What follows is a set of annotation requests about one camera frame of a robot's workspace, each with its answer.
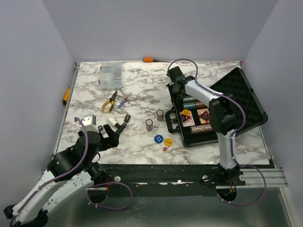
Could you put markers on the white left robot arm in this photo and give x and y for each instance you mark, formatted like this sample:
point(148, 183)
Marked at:
point(69, 172)

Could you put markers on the tan 10 chip roll in case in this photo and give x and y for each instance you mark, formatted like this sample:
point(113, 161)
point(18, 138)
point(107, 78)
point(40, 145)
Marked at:
point(200, 129)

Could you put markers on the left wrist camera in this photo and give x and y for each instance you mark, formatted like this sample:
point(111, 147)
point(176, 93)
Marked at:
point(89, 121)

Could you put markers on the brown 100 chip roll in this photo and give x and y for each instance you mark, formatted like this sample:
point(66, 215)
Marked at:
point(149, 124)
point(159, 115)

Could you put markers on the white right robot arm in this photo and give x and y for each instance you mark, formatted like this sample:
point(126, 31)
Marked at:
point(225, 115)

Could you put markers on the blue small screwdriver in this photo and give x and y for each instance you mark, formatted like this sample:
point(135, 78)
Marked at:
point(122, 103)

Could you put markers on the yellow big blind button in case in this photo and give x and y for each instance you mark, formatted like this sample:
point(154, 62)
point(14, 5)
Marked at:
point(186, 112)

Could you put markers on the brown chip roll lower in case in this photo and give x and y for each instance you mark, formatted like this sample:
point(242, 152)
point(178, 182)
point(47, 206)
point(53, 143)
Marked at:
point(200, 105)

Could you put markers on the orange handle screwdriver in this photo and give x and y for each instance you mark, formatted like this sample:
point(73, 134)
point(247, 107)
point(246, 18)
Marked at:
point(150, 60)

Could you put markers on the green chip roll lower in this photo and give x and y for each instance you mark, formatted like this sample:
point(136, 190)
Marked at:
point(189, 106)

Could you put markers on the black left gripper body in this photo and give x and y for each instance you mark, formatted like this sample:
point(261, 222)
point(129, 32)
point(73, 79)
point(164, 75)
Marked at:
point(82, 133)

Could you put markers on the green chip roll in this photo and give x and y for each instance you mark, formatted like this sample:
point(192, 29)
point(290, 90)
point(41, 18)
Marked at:
point(189, 106)
point(189, 99)

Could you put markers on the yellow handle pliers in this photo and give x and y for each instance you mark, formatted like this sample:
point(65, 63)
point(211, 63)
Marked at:
point(109, 104)

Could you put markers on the black poker set case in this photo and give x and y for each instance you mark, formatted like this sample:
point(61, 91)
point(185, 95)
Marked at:
point(235, 84)

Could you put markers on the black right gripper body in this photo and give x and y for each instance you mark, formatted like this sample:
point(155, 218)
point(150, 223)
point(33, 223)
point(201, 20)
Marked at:
point(174, 96)

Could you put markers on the green chip roll upper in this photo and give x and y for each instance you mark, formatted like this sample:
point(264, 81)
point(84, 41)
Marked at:
point(189, 99)

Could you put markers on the blue small blind button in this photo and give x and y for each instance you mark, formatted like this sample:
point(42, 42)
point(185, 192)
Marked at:
point(158, 139)

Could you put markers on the yellow utility knife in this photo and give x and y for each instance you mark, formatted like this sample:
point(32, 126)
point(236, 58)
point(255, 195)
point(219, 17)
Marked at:
point(66, 97)

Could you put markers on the clear plastic organizer box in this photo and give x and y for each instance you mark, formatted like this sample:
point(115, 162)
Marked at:
point(110, 76)

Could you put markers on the red card deck with all-in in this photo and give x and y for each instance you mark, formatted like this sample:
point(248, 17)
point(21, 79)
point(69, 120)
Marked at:
point(187, 121)

